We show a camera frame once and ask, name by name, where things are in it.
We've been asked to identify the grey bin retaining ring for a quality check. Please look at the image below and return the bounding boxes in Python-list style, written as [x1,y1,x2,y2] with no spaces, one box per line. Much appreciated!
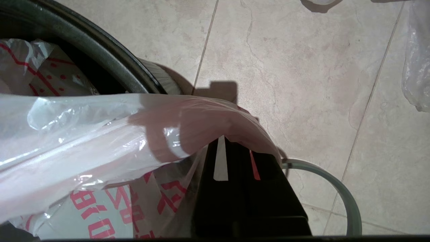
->
[282,159,362,236]

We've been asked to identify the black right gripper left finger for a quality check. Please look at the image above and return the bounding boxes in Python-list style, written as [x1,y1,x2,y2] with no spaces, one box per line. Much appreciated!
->
[193,138,250,236]

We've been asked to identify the black round trash bin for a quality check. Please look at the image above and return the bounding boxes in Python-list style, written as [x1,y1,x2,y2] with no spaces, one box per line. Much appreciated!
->
[0,0,183,96]

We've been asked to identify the new white red-printed bag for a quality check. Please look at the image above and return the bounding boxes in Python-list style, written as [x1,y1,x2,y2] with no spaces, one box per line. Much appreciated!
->
[0,39,283,240]

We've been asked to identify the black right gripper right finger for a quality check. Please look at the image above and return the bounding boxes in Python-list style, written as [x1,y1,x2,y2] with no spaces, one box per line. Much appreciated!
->
[232,139,312,236]

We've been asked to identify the clear crumpled plastic bag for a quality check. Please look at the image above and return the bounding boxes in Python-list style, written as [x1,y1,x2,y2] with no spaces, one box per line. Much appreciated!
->
[401,0,430,113]

